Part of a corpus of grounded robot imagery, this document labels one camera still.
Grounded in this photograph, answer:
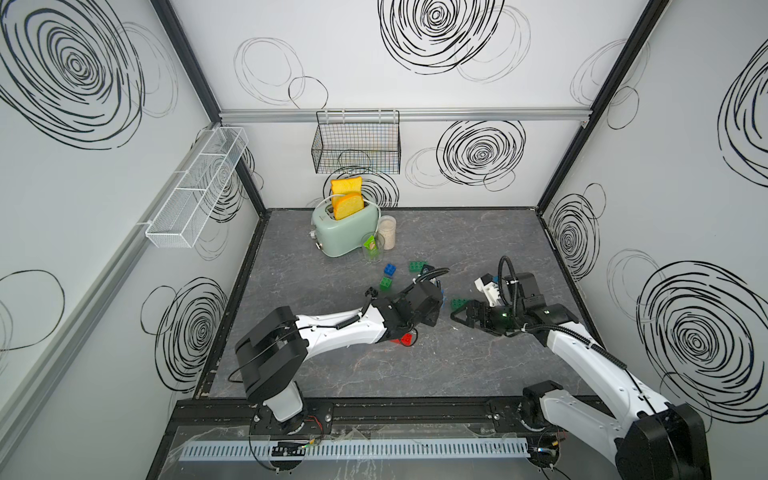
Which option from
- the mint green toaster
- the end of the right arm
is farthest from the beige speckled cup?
the end of the right arm

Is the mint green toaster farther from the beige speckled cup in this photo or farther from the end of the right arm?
the end of the right arm

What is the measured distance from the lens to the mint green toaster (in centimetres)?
98
